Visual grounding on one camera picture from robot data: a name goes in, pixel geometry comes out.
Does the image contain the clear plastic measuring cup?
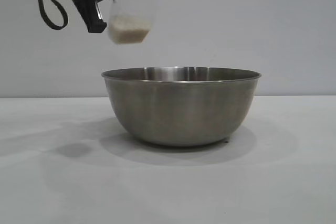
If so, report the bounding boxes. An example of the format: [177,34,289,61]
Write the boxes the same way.
[108,0,153,45]

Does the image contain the white rice grains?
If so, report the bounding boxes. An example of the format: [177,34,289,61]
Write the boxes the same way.
[109,16,152,45]

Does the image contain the stainless steel mixing bowl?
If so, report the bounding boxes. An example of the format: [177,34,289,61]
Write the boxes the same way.
[101,66,263,147]

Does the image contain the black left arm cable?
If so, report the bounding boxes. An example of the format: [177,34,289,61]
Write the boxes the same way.
[36,0,69,29]

